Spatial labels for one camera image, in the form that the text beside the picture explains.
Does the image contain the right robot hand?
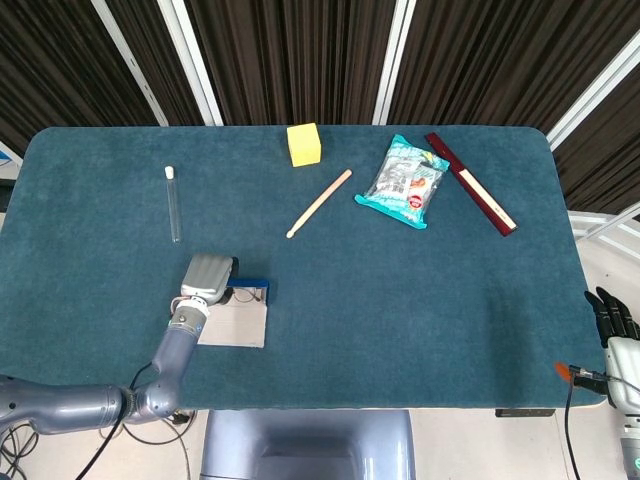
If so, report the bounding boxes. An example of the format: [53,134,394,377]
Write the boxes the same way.
[584,286,640,409]

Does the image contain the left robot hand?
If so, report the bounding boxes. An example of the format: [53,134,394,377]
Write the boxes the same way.
[179,253,240,306]

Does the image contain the thin metal eyeglasses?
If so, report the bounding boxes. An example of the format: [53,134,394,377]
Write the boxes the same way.
[219,287,264,306]

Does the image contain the blue glasses case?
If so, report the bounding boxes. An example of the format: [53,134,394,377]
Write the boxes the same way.
[197,277,271,349]

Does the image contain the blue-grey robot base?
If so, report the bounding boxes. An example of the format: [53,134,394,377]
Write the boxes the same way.
[199,409,416,480]

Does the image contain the glass test tube white stopper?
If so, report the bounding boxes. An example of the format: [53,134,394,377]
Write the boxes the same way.
[164,165,184,245]

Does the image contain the black table control panel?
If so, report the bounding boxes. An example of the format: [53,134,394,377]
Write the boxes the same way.
[494,408,556,418]

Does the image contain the wooden drumstick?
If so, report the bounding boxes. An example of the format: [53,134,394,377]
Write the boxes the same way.
[285,168,354,240]

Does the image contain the yellow foam cube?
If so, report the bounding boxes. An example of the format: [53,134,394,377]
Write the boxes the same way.
[286,122,322,168]

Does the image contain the teal velvet table cloth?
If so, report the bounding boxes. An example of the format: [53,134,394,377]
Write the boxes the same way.
[0,124,609,412]

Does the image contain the teal snack bag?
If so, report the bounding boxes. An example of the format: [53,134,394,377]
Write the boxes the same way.
[354,133,451,231]

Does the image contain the dark red folded fan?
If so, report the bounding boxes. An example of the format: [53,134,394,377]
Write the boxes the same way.
[424,131,519,238]

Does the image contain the dark brown curtain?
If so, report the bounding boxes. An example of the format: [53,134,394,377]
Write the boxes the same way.
[0,0,640,214]

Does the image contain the white metal floor frame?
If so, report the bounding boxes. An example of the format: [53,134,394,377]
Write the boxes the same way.
[567,207,640,247]

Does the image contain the black floor cable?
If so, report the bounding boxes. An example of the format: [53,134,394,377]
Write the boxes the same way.
[119,408,199,480]

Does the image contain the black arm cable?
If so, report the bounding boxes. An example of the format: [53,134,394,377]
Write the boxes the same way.
[74,362,154,480]

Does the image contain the white metal frame post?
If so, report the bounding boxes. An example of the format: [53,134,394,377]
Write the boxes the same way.
[372,0,417,126]
[546,29,640,151]
[157,0,225,127]
[91,0,170,127]

